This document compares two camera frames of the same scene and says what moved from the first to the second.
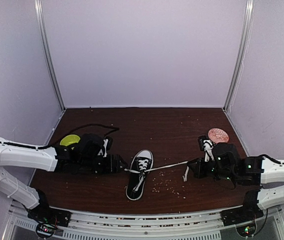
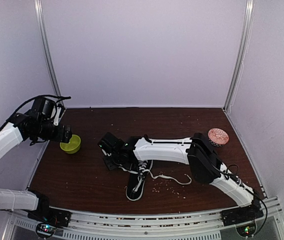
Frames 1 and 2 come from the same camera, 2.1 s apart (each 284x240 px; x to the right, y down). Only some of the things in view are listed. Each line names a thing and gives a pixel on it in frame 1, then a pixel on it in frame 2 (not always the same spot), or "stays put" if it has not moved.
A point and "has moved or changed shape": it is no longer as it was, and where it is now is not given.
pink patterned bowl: x=218 y=135 stays put
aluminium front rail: x=272 y=224 stays put
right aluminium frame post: x=246 y=32 stays put
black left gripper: x=113 y=165 → x=60 y=136
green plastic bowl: x=69 y=139 stays put
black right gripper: x=198 y=172 → x=111 y=166
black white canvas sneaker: x=141 y=166 stays put
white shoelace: x=142 y=164 has moved or changed shape
